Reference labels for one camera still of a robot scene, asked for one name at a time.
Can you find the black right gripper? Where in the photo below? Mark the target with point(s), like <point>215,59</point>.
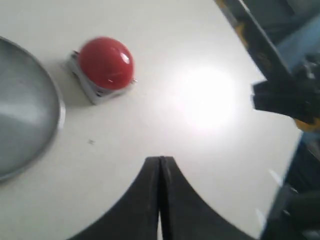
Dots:
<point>301,98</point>

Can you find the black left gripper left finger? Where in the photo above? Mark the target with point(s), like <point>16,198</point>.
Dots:
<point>135,215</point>

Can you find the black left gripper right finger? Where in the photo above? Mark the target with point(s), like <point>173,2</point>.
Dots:
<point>184,214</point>

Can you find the red dome push button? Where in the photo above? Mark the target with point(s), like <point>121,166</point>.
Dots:
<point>104,67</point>

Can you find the round steel plate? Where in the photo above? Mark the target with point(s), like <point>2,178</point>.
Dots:
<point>32,110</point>

